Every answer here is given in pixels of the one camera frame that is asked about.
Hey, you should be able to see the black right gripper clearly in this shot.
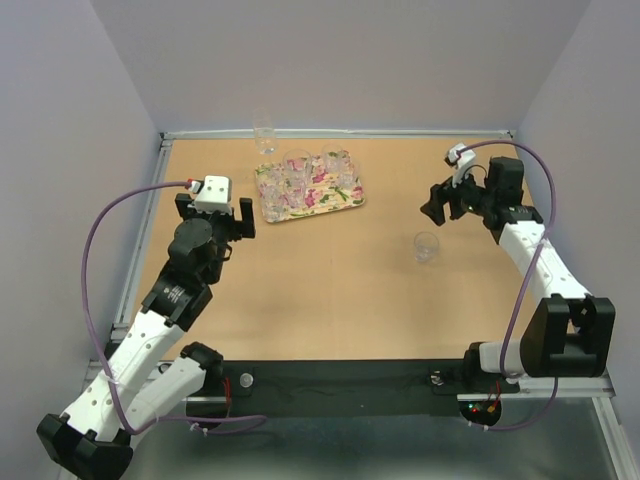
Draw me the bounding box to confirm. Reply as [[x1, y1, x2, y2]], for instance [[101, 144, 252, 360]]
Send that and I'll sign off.
[[418, 163, 495, 226]]

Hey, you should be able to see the small clear glass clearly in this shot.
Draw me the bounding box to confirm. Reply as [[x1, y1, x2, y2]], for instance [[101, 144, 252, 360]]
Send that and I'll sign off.
[[268, 165, 282, 183]]

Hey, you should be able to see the tall clear glass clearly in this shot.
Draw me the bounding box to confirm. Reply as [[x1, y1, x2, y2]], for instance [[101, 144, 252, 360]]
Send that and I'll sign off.
[[253, 108, 278, 155]]

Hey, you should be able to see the clear faceted glass tumbler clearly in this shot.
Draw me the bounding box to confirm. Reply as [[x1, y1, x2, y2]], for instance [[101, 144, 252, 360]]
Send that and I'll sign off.
[[321, 143, 350, 173]]

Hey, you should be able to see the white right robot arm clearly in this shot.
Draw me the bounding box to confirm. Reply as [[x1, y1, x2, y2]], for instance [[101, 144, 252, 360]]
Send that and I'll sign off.
[[421, 154, 616, 390]]

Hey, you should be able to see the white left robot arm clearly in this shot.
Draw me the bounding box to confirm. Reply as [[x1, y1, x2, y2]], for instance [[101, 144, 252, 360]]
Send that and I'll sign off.
[[36, 194, 256, 479]]

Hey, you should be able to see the floral patterned tray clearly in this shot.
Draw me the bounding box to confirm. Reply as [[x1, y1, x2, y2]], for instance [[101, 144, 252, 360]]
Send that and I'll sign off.
[[254, 152, 365, 224]]

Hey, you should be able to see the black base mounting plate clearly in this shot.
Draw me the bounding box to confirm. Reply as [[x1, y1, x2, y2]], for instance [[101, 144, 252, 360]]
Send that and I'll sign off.
[[184, 357, 522, 420]]

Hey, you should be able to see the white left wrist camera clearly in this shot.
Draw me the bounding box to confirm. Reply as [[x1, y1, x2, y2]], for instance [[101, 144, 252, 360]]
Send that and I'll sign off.
[[193, 175, 232, 214]]

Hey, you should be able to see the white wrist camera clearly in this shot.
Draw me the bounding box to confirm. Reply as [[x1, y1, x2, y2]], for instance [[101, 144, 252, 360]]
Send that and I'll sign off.
[[193, 175, 232, 214], [445, 143, 476, 188]]

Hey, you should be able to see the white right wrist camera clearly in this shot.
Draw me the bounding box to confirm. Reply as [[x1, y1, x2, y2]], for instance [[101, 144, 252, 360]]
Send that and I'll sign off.
[[445, 143, 476, 188]]

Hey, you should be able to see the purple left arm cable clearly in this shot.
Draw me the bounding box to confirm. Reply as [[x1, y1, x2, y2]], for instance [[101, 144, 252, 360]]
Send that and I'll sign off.
[[80, 179, 269, 435]]

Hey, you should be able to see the aluminium front frame rail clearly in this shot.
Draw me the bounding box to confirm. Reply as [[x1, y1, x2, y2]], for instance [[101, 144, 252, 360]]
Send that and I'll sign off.
[[79, 354, 614, 401]]

